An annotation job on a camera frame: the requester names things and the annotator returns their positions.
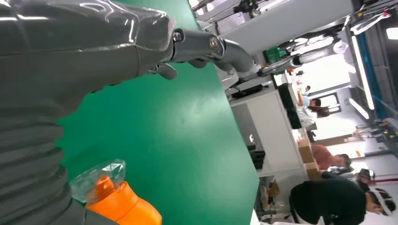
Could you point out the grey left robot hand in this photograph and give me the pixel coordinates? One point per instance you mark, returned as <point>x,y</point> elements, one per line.
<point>71,52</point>

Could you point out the orange detergent bottle clear cap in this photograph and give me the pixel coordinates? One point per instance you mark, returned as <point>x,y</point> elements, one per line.
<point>124,205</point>

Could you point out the ribbed grey left arm sleeve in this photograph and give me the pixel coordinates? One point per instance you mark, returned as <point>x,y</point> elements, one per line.
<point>28,167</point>

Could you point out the green crate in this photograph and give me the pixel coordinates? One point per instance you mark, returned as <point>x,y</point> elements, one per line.
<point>273,55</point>

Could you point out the black box stack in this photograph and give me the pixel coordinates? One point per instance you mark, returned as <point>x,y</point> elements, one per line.
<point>257,156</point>

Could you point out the white cabinet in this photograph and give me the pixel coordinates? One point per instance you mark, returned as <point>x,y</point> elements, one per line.
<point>273,133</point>

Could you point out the black monitor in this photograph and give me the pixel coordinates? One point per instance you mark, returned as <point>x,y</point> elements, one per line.
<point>287,99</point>

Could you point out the person with long brown hair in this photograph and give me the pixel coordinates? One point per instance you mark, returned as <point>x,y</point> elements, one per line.
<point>306,115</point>

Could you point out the cardboard box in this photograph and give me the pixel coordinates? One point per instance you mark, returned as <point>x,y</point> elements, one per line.
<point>305,151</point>
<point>312,172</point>

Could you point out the person in red shirt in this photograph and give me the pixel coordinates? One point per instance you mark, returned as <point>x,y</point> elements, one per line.
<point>323,156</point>

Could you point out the long ceiling light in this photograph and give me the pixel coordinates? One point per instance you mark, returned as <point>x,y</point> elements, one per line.
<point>358,108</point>
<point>362,73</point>

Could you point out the person in black shirt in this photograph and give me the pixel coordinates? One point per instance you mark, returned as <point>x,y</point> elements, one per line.
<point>329,202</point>

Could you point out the person wearing dark headset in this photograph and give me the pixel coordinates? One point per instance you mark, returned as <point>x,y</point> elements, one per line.
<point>357,175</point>

